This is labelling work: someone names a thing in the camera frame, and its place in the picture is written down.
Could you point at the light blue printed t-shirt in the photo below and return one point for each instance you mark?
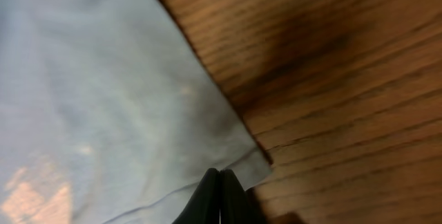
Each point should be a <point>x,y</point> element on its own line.
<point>107,115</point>

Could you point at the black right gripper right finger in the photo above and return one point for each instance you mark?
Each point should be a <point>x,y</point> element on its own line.
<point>235,207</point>

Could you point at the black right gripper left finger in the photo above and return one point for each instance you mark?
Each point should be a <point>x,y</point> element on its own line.
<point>204,204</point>

